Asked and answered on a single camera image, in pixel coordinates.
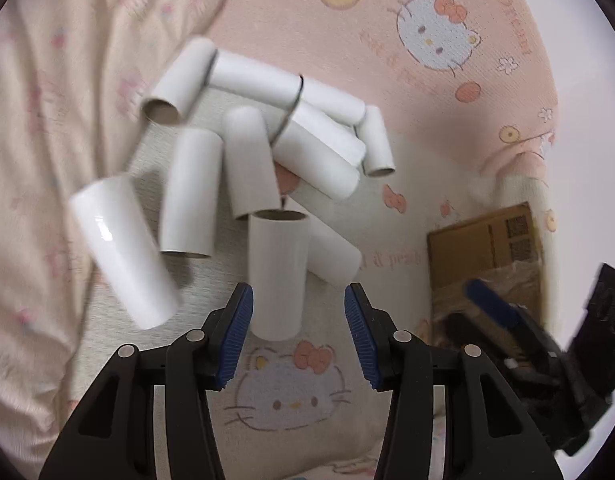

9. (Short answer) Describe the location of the cream floral blanket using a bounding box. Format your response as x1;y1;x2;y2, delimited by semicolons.
0;0;223;479

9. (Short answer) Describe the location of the white paper roll tube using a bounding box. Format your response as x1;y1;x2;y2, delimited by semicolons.
222;106;282;220
208;50;302;110
272;128;361;200
70;174;181;330
287;101;366;167
248;210;309;341
356;105;395;178
301;77;366;126
159;127;224;257
142;36;218;126
284;196;363;287

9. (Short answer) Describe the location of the pink Hello Kitty mat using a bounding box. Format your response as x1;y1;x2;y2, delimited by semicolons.
66;0;561;480

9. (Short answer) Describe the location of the brown cardboard box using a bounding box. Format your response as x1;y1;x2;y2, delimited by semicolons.
427;203;547;323

